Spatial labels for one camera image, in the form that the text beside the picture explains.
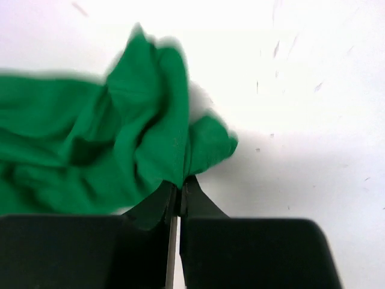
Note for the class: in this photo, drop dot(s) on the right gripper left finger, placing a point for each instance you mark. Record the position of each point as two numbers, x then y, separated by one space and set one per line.
155 210

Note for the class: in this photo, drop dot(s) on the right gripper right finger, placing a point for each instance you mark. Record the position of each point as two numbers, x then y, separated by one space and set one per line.
197 207

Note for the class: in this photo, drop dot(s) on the green t shirt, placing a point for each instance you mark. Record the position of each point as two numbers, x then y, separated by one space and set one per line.
70 145

